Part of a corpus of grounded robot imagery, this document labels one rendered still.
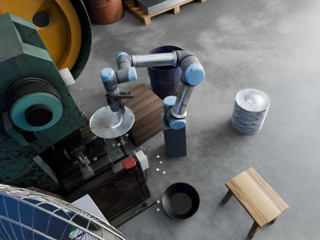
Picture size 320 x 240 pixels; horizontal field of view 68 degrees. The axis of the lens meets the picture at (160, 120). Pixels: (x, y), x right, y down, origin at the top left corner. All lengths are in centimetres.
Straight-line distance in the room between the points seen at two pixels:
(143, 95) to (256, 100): 103
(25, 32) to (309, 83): 273
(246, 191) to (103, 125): 105
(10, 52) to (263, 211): 159
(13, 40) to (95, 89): 207
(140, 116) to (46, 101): 128
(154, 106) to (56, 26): 106
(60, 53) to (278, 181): 190
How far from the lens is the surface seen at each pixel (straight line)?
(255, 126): 237
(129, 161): 139
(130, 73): 133
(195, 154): 226
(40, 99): 94
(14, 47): 104
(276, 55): 343
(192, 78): 140
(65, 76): 108
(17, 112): 96
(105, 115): 162
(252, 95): 232
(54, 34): 158
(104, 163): 150
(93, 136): 153
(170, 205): 206
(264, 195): 180
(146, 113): 214
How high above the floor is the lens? 194
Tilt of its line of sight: 50 degrees down
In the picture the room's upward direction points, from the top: 10 degrees counter-clockwise
